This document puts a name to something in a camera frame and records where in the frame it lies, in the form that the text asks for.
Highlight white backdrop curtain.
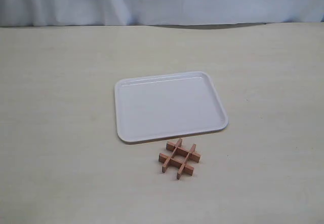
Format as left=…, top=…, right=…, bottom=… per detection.
left=1, top=0, right=323, bottom=26

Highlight white plastic tray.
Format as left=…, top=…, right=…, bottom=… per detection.
left=114, top=71, right=229, bottom=143

